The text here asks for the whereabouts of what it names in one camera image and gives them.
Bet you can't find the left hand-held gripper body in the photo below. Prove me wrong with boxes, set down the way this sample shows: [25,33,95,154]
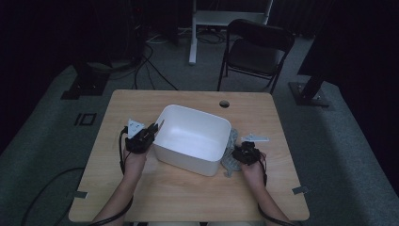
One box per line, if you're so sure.
[124,118,155,154]

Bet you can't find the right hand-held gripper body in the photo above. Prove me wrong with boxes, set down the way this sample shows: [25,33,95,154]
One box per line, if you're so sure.
[234,133,270,167]

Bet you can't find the grey dish cloth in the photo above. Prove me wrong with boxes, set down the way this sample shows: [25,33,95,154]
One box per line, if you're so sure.
[220,127,243,178]

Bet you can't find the white plastic bin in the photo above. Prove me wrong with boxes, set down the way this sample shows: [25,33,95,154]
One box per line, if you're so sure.
[152,104,232,177]

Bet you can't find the person's right hand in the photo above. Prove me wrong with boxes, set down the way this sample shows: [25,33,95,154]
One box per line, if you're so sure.
[240,152,268,186]

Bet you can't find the person's left hand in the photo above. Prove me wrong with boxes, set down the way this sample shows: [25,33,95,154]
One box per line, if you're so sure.
[122,146,149,177]

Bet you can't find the black folding chair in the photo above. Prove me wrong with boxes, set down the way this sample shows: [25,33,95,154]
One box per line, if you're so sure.
[216,18,295,95]

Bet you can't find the dark equipment with red lights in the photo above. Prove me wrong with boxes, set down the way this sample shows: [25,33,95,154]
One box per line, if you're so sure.
[126,0,149,60]

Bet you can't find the white metal stand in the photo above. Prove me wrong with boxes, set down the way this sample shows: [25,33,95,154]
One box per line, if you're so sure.
[188,0,274,66]

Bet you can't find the left hand-held gripper cable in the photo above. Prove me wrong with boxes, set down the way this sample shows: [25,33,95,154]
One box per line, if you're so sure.
[88,125,136,226]

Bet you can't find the hand-held gripper cable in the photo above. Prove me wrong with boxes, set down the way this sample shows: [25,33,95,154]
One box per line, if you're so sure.
[257,153,297,226]
[88,125,136,226]

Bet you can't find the right hand-held gripper cable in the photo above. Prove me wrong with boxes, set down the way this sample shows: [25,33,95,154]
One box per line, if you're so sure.
[257,153,297,226]

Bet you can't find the bundle of thin floor cables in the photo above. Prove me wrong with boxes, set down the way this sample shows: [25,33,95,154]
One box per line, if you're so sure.
[107,29,227,92]

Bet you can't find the black stand with base plate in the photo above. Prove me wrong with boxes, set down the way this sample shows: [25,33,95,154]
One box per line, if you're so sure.
[288,31,336,111]
[60,60,111,101]

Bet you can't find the thick black floor cable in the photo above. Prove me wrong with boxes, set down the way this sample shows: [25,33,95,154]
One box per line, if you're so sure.
[20,168,86,226]

